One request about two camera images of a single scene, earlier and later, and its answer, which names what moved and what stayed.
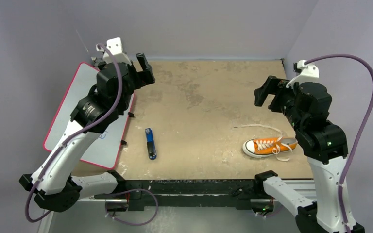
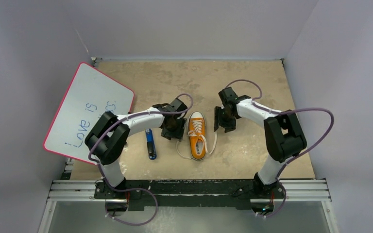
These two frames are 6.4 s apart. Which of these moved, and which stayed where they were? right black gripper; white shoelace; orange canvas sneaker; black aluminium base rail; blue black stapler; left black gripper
Moved: orange canvas sneaker; left black gripper; white shoelace; right black gripper
Stayed: black aluminium base rail; blue black stapler
